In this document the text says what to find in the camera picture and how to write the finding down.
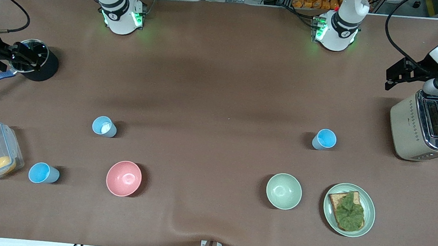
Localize blue plastic cup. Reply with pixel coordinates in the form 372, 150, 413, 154
28, 161, 61, 186
312, 128, 338, 152

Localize blue cup with white tissue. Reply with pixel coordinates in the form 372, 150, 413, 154
91, 115, 118, 139

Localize glass pot lid blue knob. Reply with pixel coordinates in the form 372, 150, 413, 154
9, 38, 51, 75

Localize beige and chrome toaster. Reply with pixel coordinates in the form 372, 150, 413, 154
385, 86, 438, 163

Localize yellow round food piece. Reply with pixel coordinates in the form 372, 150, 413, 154
0, 156, 17, 177

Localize pale green plate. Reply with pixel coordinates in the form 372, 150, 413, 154
321, 181, 378, 239

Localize toast slice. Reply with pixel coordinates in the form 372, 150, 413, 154
325, 189, 368, 233

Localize green lettuce leaf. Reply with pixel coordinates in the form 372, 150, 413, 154
333, 190, 367, 233

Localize pink bowl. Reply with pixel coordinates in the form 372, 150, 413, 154
105, 159, 144, 199

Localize pale green bowl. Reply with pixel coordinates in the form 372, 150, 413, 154
264, 172, 304, 212

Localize brown table cover mat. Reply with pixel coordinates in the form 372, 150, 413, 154
0, 0, 438, 246

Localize black saucepan with blue handle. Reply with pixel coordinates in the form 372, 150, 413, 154
0, 36, 61, 102

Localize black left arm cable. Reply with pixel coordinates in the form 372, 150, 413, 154
381, 0, 438, 75

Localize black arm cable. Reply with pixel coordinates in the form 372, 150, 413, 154
381, 0, 438, 75
0, 0, 33, 38

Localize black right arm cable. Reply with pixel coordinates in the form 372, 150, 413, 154
0, 0, 33, 38

